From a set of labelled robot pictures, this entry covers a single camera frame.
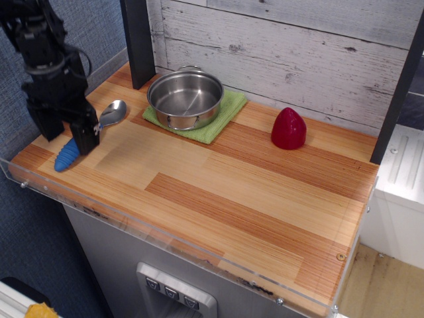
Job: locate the dark left frame post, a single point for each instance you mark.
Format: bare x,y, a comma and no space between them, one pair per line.
139,41

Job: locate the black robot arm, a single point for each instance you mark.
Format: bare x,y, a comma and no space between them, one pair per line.
36,32

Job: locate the silver dispenser button panel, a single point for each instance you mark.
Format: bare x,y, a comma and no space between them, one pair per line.
167,296

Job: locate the white side cabinet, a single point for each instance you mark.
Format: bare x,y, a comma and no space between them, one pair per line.
393,223

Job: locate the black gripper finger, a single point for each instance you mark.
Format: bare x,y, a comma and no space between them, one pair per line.
86,136
49,124

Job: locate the blue handled metal spoon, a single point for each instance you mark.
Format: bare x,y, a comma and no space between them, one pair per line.
112,114

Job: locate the red strawberry shaped toy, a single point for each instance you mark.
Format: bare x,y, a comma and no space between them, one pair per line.
289,130

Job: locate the green folded cloth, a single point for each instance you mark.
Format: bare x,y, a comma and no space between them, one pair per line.
231,104

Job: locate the stainless steel pot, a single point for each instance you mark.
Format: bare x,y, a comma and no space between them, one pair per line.
186,99

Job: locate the grey toy fridge cabinet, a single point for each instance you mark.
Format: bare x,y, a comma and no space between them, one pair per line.
114,252

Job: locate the clear acrylic table guard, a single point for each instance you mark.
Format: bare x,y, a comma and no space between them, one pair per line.
284,221

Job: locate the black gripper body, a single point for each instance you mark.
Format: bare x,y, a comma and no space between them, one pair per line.
60,88

